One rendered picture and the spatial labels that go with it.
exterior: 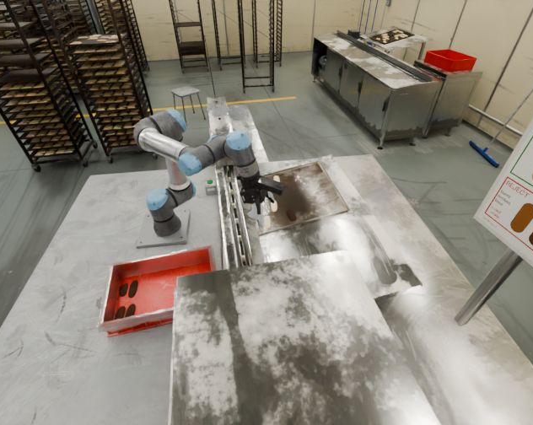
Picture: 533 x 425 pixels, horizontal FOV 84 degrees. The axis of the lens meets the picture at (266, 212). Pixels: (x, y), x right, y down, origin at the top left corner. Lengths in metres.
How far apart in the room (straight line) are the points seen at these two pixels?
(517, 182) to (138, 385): 1.43
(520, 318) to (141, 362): 2.52
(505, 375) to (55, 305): 1.85
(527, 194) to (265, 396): 0.92
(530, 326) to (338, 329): 2.22
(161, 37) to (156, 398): 7.96
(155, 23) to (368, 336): 8.19
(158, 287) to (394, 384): 1.09
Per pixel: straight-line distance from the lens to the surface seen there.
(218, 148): 1.07
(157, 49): 8.60
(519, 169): 1.16
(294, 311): 0.81
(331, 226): 1.54
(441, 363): 1.42
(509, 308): 2.92
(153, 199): 1.61
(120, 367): 1.39
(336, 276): 0.89
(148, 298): 1.50
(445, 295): 1.61
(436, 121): 4.77
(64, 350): 1.53
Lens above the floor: 2.00
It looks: 41 degrees down
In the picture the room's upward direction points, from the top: 1 degrees counter-clockwise
